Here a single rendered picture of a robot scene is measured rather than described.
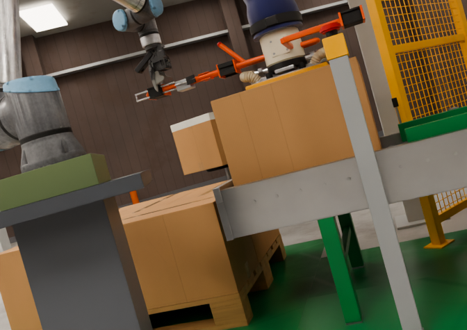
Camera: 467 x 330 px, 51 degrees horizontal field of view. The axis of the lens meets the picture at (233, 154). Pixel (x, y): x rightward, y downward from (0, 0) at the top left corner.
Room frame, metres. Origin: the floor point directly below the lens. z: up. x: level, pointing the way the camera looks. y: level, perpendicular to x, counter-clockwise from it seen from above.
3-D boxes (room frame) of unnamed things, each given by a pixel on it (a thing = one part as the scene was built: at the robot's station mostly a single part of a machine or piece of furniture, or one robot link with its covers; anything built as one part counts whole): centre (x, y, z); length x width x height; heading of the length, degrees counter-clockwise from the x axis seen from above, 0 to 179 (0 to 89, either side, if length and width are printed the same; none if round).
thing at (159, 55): (2.24, 0.22, 1.22); 0.09 x 0.08 x 0.12; 73
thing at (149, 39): (2.25, 0.22, 1.30); 0.10 x 0.09 x 0.05; 163
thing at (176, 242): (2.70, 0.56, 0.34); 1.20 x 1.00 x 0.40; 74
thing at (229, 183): (2.22, 0.00, 0.58); 0.70 x 0.03 x 0.06; 164
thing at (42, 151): (1.46, 0.52, 0.88); 0.19 x 0.19 x 0.10
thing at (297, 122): (2.11, -0.31, 0.75); 0.60 x 0.40 x 0.40; 73
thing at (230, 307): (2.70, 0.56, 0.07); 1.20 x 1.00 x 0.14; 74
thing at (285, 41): (2.03, -0.10, 1.08); 0.93 x 0.30 x 0.04; 74
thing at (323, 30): (1.58, -0.41, 1.02); 0.07 x 0.07 x 0.04
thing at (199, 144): (3.94, 0.07, 0.82); 0.60 x 0.40 x 0.40; 143
